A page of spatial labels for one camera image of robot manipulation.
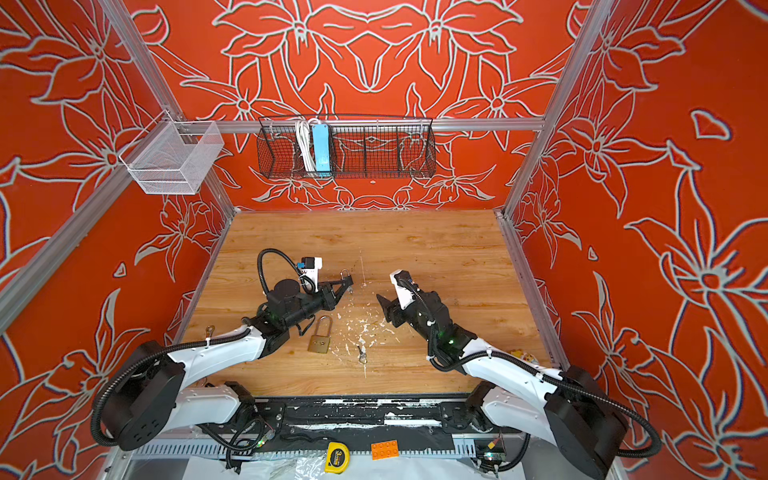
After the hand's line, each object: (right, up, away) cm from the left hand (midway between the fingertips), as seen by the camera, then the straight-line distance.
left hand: (349, 282), depth 79 cm
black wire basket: (+2, +42, +18) cm, 46 cm away
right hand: (+9, -2, -1) cm, 9 cm away
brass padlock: (-9, -19, +6) cm, 22 cm away
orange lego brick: (+9, -38, -11) cm, 41 cm away
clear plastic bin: (-57, +37, +13) cm, 70 cm away
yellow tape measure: (-1, -38, -13) cm, 40 cm away
